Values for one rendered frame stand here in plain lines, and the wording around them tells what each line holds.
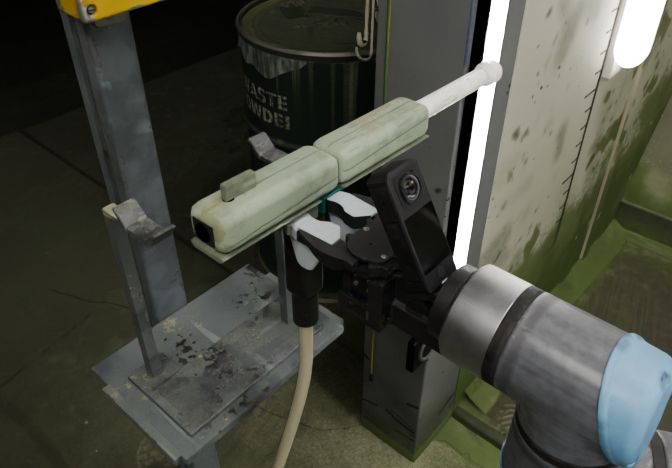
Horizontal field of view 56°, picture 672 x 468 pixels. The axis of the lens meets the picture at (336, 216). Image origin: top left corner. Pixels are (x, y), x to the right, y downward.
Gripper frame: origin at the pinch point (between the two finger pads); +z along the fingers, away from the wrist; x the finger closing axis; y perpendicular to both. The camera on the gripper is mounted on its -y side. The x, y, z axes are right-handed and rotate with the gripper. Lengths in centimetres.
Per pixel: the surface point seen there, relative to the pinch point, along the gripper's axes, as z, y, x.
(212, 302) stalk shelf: 26.1, 36.2, 5.2
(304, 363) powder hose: -1.8, 22.8, -1.7
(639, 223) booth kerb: -2, 105, 175
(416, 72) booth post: 18, 7, 47
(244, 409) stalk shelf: 6.7, 36.1, -5.3
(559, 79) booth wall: 8, 20, 87
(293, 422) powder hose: -0.7, 34.2, -3.2
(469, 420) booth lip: 3, 111, 65
